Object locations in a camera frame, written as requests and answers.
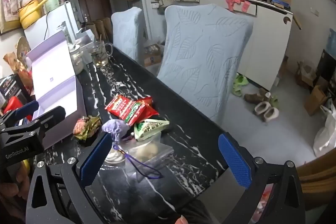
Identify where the framed picture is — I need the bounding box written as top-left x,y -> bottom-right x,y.
0,0 -> 21,35

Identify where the white plastic bag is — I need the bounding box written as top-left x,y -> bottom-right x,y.
313,105 -> 336,157

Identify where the furry beige slipper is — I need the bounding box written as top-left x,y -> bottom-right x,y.
263,107 -> 279,123
253,101 -> 269,115

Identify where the printed paper bag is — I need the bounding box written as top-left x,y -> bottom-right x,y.
3,52 -> 32,75

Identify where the glass mug with spoon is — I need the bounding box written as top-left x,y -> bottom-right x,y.
91,40 -> 114,68

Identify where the green snack packet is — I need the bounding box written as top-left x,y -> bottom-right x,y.
134,119 -> 170,141

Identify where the red canister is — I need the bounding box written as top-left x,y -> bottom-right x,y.
3,97 -> 32,122

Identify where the person's left hand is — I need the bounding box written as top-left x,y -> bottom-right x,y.
0,160 -> 30,201

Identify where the pink cloth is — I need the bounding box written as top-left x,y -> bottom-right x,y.
225,0 -> 251,13

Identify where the white refrigerator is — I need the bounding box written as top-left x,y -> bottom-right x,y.
24,2 -> 79,55

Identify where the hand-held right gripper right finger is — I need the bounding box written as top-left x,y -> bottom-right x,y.
218,133 -> 306,224

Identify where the yellow plastic basin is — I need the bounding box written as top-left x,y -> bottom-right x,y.
18,0 -> 46,29

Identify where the brown wooden chair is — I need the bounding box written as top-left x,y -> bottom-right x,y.
298,145 -> 336,203

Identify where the white cabinet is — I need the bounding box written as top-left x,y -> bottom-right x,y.
199,0 -> 293,92

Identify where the gold candy packet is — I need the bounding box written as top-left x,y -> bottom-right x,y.
73,115 -> 103,140

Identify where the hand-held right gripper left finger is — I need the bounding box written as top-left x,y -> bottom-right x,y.
26,132 -> 113,224

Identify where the black snack box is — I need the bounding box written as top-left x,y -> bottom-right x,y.
0,73 -> 29,109

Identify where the green slipper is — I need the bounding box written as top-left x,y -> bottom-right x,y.
231,84 -> 243,97
234,74 -> 248,86

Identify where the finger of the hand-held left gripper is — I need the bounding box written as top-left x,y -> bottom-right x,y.
0,101 -> 40,130
0,106 -> 66,145

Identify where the large red snack packet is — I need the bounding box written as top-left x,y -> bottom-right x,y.
105,95 -> 146,126

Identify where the white fabric sachet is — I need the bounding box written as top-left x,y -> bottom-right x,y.
105,147 -> 126,165

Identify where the brown paper bag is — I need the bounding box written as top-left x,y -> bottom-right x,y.
87,17 -> 114,42

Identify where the round woven mat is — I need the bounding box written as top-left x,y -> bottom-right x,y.
16,36 -> 31,62

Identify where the brown door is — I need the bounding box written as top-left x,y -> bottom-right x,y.
76,0 -> 114,22

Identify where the lavender gift box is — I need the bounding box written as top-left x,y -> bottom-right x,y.
26,30 -> 87,149

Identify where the frosted zip bag with pastry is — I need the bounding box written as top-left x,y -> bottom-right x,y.
125,132 -> 175,174

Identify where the white figurine cup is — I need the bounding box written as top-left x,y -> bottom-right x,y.
69,44 -> 84,75

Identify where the silver white box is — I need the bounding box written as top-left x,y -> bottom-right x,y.
75,28 -> 95,56

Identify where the small red snack packet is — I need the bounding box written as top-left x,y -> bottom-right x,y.
136,106 -> 160,125

